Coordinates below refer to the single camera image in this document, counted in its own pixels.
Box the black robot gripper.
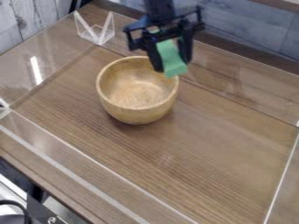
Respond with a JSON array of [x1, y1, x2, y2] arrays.
[[123, 0, 204, 73]]

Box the green rectangular block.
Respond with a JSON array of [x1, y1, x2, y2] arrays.
[[149, 37, 187, 78]]

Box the round wooden bowl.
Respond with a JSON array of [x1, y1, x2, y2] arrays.
[[96, 56, 179, 124]]

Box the clear acrylic corner bracket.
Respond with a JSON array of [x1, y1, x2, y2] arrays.
[[73, 11, 115, 46]]

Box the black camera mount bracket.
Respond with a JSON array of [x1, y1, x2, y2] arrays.
[[27, 195, 68, 224]]

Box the black cable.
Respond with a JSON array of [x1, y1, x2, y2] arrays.
[[0, 199, 32, 224]]

